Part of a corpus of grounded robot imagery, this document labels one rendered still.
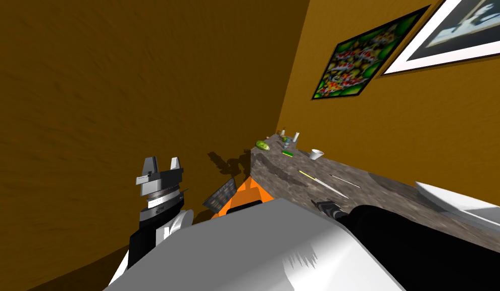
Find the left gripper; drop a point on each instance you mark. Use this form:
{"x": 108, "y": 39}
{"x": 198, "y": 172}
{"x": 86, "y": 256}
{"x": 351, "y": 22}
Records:
{"x": 166, "y": 179}

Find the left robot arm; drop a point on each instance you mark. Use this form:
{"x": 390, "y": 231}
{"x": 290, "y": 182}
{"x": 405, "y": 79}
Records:
{"x": 147, "y": 236}

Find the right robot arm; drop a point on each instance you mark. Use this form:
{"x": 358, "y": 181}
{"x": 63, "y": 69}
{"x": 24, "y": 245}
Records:
{"x": 415, "y": 246}

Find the dark grid panel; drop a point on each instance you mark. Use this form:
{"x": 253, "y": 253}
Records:
{"x": 221, "y": 196}

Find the green lettuce head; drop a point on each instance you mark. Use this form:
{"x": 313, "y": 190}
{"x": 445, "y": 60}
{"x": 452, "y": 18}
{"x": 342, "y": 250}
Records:
{"x": 263, "y": 145}

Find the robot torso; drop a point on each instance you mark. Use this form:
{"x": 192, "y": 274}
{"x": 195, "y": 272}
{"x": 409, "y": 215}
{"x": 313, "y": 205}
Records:
{"x": 242, "y": 250}

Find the green sponge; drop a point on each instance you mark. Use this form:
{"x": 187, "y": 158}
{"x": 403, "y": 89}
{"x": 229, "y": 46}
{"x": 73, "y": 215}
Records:
{"x": 287, "y": 153}

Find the white bottle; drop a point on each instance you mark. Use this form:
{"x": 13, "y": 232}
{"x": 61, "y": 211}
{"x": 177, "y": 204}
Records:
{"x": 295, "y": 137}

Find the white cup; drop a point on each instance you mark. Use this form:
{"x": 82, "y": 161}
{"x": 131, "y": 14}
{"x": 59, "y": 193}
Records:
{"x": 316, "y": 154}

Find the thin silver utensil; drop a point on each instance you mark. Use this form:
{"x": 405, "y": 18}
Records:
{"x": 345, "y": 180}

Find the white plate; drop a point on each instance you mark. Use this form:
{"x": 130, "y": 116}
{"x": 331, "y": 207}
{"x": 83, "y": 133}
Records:
{"x": 456, "y": 202}

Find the green floral wall picture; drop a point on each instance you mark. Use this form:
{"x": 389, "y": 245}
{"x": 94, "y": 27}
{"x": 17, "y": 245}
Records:
{"x": 365, "y": 60}

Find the white framed wall picture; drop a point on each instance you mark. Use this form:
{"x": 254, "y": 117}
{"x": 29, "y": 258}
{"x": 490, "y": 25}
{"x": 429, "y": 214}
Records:
{"x": 456, "y": 34}

